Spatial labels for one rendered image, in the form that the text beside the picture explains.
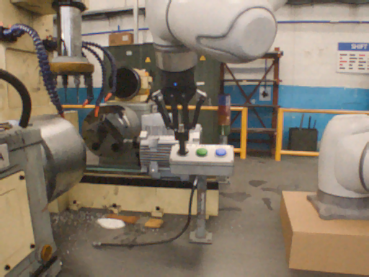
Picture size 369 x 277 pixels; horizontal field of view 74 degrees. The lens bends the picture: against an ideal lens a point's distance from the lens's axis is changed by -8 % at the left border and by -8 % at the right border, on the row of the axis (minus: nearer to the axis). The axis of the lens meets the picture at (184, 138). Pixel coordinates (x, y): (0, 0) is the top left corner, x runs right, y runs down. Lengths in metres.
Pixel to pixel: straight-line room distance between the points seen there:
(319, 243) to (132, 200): 0.62
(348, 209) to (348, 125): 0.22
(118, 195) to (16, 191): 0.51
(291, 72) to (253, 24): 5.49
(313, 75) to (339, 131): 5.15
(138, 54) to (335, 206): 3.85
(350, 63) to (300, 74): 1.00
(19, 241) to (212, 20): 0.51
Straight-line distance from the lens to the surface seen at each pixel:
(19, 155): 0.58
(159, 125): 0.92
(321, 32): 6.04
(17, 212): 0.57
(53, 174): 0.71
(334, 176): 0.79
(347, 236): 0.73
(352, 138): 0.76
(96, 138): 1.29
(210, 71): 3.94
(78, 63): 1.01
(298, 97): 5.85
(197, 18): 0.39
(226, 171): 0.71
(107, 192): 1.02
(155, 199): 0.97
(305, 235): 0.71
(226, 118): 1.22
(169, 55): 0.54
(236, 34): 0.35
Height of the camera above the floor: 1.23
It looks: 10 degrees down
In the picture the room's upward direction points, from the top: straight up
